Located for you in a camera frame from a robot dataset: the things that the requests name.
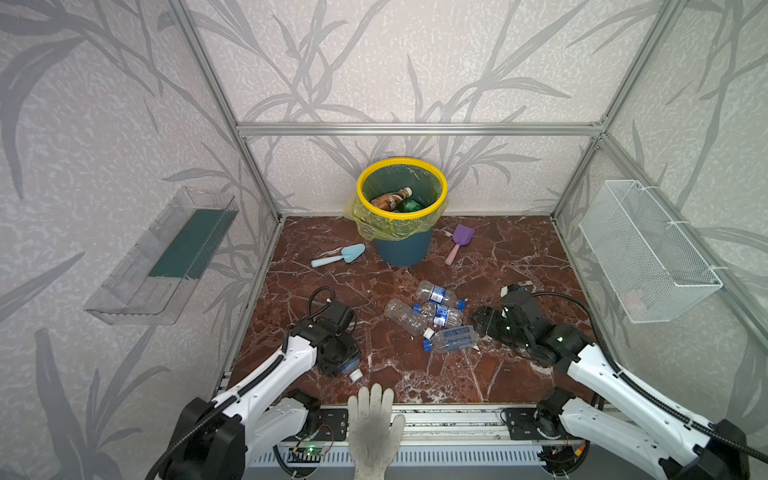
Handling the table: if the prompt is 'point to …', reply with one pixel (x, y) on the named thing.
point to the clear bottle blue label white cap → (352, 369)
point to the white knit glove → (373, 435)
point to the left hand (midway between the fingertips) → (358, 347)
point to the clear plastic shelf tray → (157, 277)
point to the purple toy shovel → (462, 236)
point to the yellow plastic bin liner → (379, 229)
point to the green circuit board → (309, 451)
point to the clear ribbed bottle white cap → (412, 320)
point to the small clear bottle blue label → (440, 295)
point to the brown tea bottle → (387, 202)
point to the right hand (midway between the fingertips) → (478, 311)
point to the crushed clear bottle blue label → (439, 314)
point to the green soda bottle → (408, 205)
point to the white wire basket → (653, 269)
